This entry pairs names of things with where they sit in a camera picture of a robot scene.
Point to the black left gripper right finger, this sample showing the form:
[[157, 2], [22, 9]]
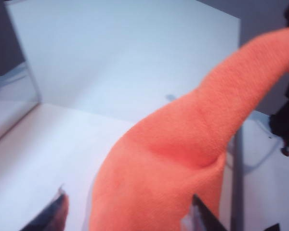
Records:
[[207, 214]]

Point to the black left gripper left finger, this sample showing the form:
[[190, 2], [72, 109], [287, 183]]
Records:
[[53, 214]]

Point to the orange microfibre cloth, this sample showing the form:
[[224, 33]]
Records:
[[183, 144]]

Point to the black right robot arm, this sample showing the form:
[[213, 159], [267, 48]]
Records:
[[286, 120]]

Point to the black glossy standing panel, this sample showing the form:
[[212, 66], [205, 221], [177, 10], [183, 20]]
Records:
[[110, 60]]

